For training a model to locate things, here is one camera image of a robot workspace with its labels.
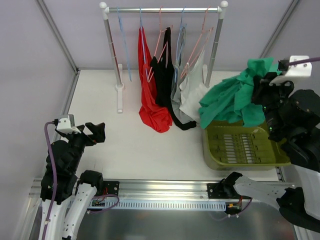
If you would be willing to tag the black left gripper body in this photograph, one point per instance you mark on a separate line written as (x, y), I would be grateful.
(85, 134)

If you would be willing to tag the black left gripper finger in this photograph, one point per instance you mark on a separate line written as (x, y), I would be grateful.
(100, 135)
(88, 125)

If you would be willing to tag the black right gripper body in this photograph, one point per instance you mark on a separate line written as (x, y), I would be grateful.
(261, 89)

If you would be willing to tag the green tank top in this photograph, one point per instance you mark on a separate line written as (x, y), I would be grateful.
(230, 100)

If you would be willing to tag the red tank top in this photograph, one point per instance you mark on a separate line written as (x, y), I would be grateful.
(154, 116)

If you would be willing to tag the light blue hanger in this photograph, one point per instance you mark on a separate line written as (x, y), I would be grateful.
(124, 42)

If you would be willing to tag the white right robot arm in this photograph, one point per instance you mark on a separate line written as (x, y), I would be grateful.
(292, 118)

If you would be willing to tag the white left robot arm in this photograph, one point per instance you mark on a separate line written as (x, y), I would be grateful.
(66, 197)

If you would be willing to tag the white tank top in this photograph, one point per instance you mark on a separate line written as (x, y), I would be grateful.
(193, 89)

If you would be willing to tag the grey tank top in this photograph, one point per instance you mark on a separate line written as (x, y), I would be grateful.
(178, 87)

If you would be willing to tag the pink hanger under white top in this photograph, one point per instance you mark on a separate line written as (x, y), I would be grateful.
(199, 45)

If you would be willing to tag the black tank top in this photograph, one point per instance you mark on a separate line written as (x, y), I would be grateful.
(163, 72)

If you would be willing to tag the blue hanger under grey top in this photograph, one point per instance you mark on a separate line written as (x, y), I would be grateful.
(179, 46)

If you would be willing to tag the olive green plastic basket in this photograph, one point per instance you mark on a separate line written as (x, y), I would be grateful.
(231, 146)

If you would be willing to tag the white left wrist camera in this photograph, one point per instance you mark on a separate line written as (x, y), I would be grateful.
(66, 125)

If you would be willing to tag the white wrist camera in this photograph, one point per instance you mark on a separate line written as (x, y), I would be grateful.
(295, 73)
(66, 125)

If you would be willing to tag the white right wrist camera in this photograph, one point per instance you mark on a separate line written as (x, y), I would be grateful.
(295, 73)

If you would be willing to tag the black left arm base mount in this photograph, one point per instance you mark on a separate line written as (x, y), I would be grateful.
(110, 187)

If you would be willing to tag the white slotted cable duct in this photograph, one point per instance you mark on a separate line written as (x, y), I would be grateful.
(197, 205)

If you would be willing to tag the aluminium corner frame post right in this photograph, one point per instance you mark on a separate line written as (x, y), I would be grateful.
(283, 22)

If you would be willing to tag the aluminium corner frame post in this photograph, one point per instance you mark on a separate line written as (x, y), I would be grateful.
(283, 22)
(57, 35)

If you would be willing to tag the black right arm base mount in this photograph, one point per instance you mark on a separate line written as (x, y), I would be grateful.
(217, 191)

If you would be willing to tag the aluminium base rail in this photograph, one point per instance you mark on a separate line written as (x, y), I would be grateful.
(162, 189)

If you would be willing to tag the aluminium corner frame post left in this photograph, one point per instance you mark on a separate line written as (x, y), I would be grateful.
(57, 35)

